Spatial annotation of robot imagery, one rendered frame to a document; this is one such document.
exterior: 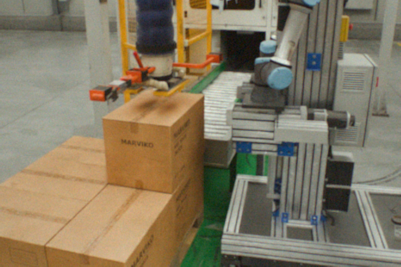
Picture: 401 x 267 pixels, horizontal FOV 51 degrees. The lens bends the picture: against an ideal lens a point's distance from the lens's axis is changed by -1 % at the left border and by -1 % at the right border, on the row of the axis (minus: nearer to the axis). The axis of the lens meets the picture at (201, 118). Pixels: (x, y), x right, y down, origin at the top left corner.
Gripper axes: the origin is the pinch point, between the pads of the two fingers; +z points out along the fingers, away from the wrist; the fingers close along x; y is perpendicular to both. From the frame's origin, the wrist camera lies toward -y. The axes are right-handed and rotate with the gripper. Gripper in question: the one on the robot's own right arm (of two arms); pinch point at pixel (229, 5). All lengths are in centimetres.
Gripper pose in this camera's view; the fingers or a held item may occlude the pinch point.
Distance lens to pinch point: 293.3
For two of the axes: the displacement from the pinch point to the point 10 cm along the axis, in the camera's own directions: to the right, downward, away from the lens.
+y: 8.1, 2.0, -5.5
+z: -0.1, 9.4, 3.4
